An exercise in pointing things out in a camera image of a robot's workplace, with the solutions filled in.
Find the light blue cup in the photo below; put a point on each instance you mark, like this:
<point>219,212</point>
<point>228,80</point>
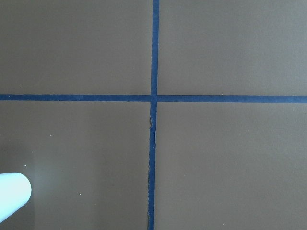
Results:
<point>15,191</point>

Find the brown paper table cover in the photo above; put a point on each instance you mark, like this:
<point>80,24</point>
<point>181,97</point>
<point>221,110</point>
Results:
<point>229,113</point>

